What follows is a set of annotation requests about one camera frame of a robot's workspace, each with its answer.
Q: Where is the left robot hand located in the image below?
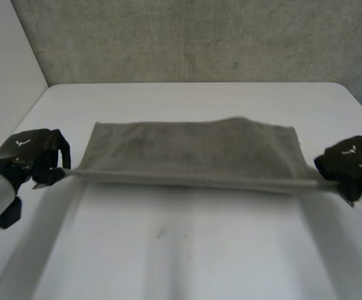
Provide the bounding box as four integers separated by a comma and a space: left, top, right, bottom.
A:
0, 127, 72, 190

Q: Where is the grey towel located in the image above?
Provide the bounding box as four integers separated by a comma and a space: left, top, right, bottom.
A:
53, 116, 341, 192

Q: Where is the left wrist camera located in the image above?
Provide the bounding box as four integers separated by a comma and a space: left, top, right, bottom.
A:
0, 196, 23, 231

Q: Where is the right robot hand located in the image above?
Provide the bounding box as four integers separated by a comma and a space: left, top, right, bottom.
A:
313, 135, 362, 207

